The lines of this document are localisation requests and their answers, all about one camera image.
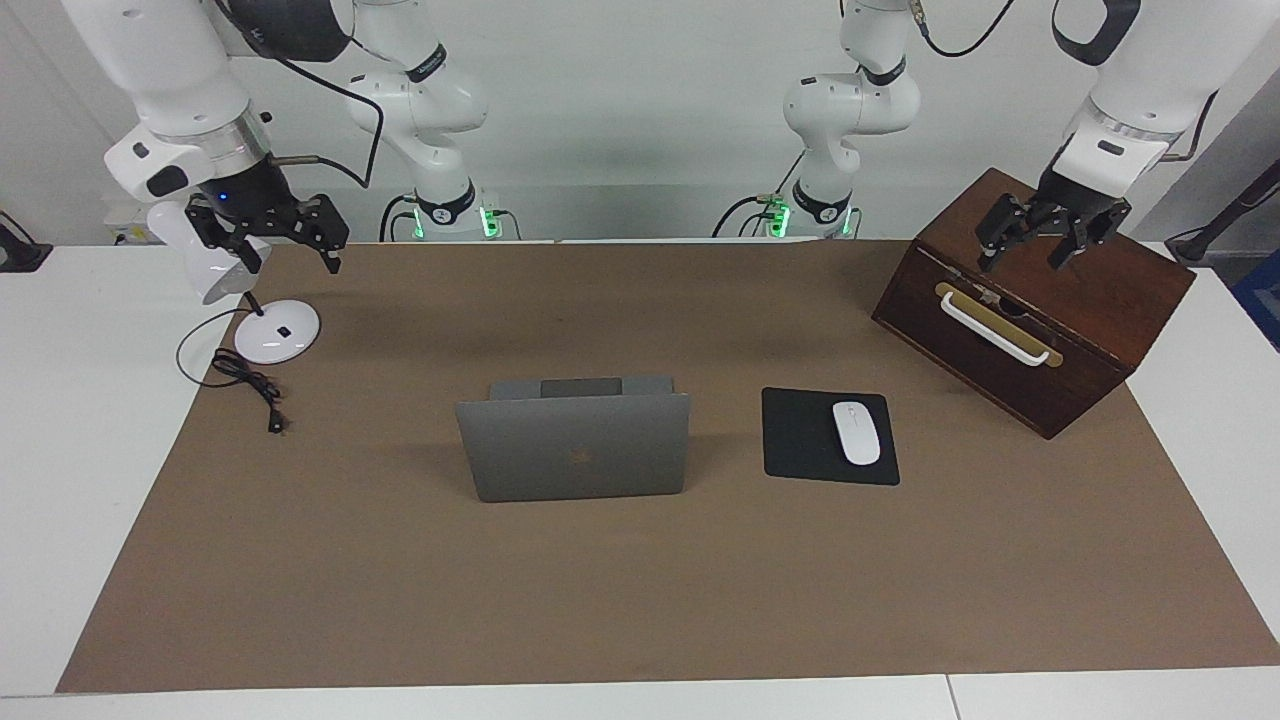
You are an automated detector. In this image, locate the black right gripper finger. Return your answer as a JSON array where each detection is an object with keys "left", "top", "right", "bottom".
[
  {"left": 298, "top": 196, "right": 351, "bottom": 278},
  {"left": 186, "top": 197, "right": 265, "bottom": 278}
]

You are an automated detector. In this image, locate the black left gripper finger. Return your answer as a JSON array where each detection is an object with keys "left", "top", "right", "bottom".
[
  {"left": 975, "top": 194, "right": 1037, "bottom": 274},
  {"left": 1046, "top": 199, "right": 1135, "bottom": 272}
]

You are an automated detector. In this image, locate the grey laptop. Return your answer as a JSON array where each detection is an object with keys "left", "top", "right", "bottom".
[{"left": 455, "top": 375, "right": 693, "bottom": 504}]

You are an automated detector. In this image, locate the dark brown wooden box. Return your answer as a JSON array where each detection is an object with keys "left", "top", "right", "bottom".
[{"left": 871, "top": 167, "right": 1197, "bottom": 441}]

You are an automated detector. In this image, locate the black tripod stand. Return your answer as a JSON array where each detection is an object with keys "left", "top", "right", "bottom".
[{"left": 1165, "top": 155, "right": 1280, "bottom": 263}]

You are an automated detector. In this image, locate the white power strip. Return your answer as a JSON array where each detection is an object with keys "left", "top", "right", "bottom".
[{"left": 103, "top": 205, "right": 151, "bottom": 246}]

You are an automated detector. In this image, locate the white desk lamp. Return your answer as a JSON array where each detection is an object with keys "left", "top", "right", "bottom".
[{"left": 147, "top": 200, "right": 322, "bottom": 365}]

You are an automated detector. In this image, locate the blue object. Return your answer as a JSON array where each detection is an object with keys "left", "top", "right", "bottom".
[{"left": 1228, "top": 250, "right": 1280, "bottom": 351}]

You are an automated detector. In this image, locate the black floor stand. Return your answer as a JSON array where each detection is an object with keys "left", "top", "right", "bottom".
[{"left": 0, "top": 210, "right": 53, "bottom": 273}]

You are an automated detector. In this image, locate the white computer mouse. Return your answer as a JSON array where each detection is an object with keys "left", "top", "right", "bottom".
[{"left": 832, "top": 401, "right": 882, "bottom": 467}]

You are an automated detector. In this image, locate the black mouse pad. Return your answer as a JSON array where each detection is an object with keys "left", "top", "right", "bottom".
[{"left": 761, "top": 387, "right": 901, "bottom": 487}]

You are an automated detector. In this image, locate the brown table mat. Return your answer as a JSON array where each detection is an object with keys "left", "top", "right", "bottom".
[{"left": 55, "top": 238, "right": 1280, "bottom": 694}]

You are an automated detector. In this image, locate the black right arm base cable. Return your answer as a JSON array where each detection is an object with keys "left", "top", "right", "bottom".
[{"left": 378, "top": 193, "right": 417, "bottom": 242}]

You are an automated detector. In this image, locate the black arm base cable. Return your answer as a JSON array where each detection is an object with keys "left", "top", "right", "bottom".
[
  {"left": 378, "top": 193, "right": 417, "bottom": 242},
  {"left": 712, "top": 150, "right": 807, "bottom": 239}
]

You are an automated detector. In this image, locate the white box handle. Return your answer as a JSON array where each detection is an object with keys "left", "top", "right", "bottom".
[{"left": 940, "top": 291, "right": 1053, "bottom": 367}]

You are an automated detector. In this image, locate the brass handle plate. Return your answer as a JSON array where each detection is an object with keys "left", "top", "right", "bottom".
[{"left": 935, "top": 282, "right": 1064, "bottom": 369}]

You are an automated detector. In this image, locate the black lamp power cable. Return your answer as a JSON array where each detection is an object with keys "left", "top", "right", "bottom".
[{"left": 176, "top": 305, "right": 289, "bottom": 436}]

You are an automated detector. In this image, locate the black left arm base cable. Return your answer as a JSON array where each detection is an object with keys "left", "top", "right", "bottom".
[{"left": 712, "top": 150, "right": 807, "bottom": 239}]

